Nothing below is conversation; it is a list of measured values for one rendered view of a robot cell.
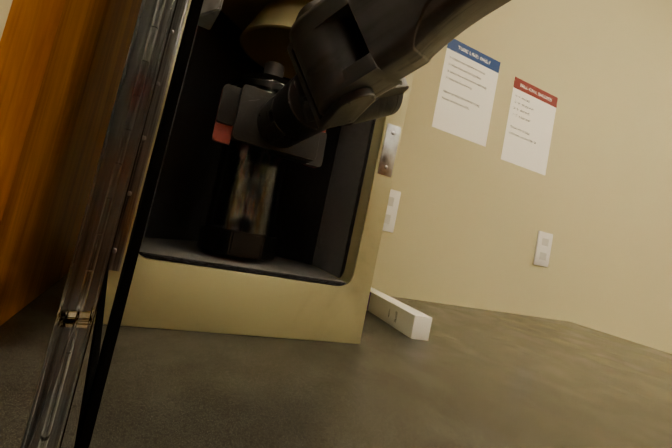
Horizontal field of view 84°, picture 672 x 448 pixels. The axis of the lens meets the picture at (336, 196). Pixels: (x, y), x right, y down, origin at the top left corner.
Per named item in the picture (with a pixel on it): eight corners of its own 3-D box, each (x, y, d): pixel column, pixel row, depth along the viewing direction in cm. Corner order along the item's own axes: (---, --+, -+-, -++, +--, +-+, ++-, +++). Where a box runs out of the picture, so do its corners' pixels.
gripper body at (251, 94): (240, 88, 44) (256, 65, 37) (318, 114, 48) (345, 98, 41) (228, 141, 43) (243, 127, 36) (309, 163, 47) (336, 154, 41)
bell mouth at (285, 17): (230, 57, 60) (238, 25, 61) (328, 93, 67) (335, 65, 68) (252, 7, 44) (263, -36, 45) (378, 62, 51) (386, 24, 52)
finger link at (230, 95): (213, 101, 50) (227, 78, 42) (264, 117, 53) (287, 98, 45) (202, 149, 49) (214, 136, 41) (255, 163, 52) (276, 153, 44)
